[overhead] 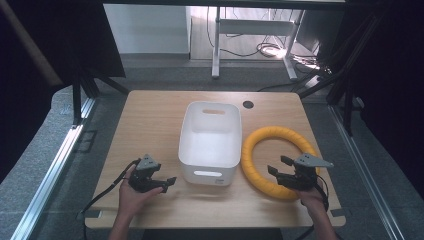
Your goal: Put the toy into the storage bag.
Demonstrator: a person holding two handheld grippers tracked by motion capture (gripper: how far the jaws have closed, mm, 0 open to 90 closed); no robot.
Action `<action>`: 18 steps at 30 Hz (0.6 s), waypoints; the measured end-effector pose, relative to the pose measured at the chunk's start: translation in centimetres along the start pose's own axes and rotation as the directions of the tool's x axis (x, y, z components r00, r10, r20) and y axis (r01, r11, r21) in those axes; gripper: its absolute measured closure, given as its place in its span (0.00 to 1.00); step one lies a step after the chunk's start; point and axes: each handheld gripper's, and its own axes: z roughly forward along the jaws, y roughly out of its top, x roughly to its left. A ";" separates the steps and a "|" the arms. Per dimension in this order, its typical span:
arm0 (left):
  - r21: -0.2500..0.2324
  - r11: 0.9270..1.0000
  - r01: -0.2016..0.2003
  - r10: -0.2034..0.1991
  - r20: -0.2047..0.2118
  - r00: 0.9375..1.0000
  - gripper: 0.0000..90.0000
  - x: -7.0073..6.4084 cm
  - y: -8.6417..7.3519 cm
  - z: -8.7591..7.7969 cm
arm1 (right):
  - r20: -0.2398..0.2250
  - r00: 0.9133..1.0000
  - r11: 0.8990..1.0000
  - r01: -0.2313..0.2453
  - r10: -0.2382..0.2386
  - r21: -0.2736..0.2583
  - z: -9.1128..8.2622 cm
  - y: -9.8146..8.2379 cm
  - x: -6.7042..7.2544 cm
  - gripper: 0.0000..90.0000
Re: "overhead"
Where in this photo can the person's left hand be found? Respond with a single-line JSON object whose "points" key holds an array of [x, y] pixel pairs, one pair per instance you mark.
{"points": [[133, 198]]}

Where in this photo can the aluminium floor rail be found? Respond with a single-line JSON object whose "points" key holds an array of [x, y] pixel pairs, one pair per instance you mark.
{"points": [[50, 170], [366, 173]]}

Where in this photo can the person's right hand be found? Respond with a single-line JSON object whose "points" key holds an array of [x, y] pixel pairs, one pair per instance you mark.
{"points": [[311, 200]]}

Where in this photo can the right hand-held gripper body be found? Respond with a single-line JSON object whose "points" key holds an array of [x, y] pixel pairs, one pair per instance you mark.
{"points": [[300, 175]]}

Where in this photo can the black tripod stand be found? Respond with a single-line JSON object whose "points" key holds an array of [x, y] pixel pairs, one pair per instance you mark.
{"points": [[340, 76], [81, 86]]}

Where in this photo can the dark curtain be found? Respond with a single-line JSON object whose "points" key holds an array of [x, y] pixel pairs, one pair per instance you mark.
{"points": [[40, 50], [393, 83]]}

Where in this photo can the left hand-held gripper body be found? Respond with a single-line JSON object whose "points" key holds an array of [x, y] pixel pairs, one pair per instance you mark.
{"points": [[144, 166]]}

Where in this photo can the white desk frame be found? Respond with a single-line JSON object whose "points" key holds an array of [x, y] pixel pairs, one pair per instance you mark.
{"points": [[253, 27]]}

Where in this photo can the white plastic bin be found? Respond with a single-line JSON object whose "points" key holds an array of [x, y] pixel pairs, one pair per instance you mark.
{"points": [[210, 143]]}

